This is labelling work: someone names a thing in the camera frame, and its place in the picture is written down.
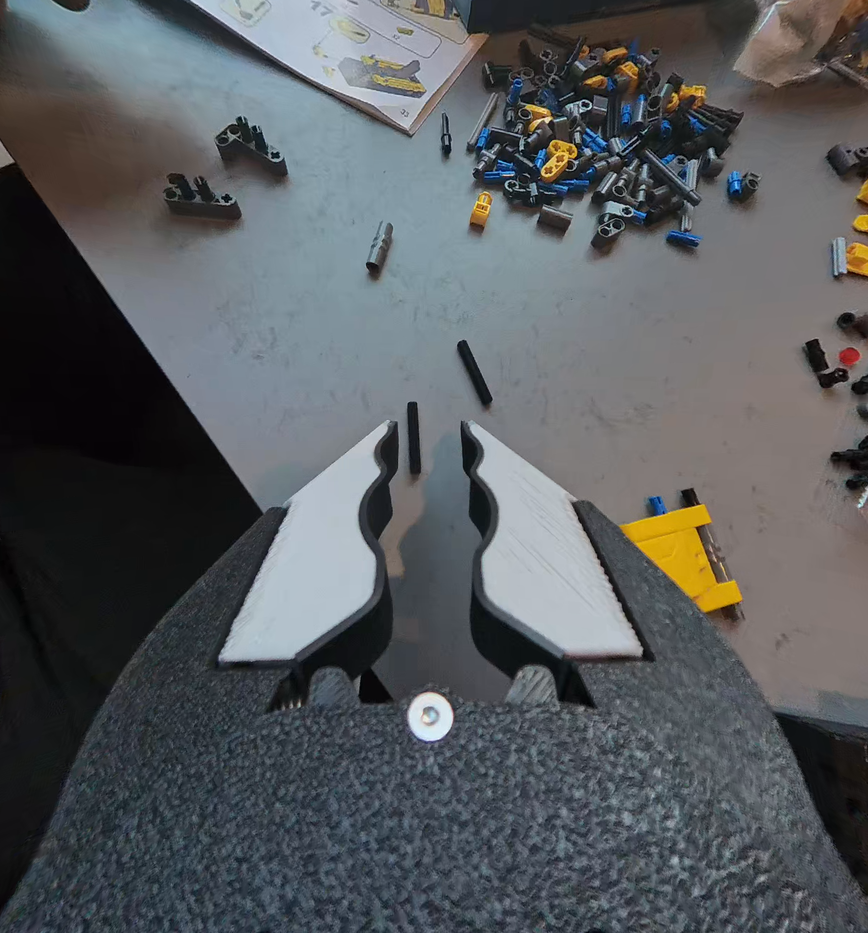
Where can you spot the dark grey elbow piece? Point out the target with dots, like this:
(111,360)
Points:
(864,324)

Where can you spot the short black axle rod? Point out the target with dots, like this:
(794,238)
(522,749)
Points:
(413,437)
(474,372)

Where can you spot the small yellow connector piece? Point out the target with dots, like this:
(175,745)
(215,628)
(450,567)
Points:
(480,209)

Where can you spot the pile of mixed small pieces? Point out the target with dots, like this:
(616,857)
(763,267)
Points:
(602,138)

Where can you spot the open instruction booklet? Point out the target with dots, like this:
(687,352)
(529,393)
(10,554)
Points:
(346,51)

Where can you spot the black angled connector piece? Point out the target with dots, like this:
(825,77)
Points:
(817,357)

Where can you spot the yellow curved panel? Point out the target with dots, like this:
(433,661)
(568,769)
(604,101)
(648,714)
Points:
(678,554)

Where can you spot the black axle pin with stop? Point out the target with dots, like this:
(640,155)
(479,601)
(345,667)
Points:
(446,133)

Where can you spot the dark blue cardboard box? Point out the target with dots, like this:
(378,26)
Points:
(572,13)

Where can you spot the red round stud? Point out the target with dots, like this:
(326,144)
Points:
(849,356)

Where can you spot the crumpled white plastic bag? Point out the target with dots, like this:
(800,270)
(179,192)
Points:
(791,36)

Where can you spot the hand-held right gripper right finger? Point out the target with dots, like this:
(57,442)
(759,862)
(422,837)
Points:
(550,576)

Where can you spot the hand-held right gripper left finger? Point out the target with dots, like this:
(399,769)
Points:
(317,576)

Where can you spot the dark grey L-shaped beam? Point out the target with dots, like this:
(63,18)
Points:
(201,204)
(255,149)

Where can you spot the cluster of black pins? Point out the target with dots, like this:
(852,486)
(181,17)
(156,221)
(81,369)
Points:
(860,459)

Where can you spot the person's legs in black pants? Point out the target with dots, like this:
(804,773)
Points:
(77,510)

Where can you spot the grey axle connector tube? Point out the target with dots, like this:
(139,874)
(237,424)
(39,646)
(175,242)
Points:
(379,249)

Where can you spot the grey desk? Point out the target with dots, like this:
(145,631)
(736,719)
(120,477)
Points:
(587,350)

